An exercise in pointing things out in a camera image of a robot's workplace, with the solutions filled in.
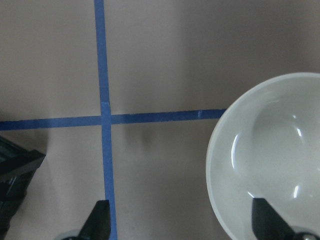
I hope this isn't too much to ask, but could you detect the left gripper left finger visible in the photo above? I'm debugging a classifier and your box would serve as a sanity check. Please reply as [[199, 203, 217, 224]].
[[76, 200, 111, 240]]

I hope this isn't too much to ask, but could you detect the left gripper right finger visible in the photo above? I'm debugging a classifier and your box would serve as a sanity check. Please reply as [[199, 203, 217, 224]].
[[251, 198, 300, 240]]

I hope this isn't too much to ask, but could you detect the white bowl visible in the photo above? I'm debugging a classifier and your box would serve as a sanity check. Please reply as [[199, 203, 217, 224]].
[[205, 72, 320, 240]]

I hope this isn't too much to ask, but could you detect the black dish rack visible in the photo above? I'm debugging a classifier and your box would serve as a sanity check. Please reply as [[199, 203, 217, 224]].
[[0, 137, 46, 240]]

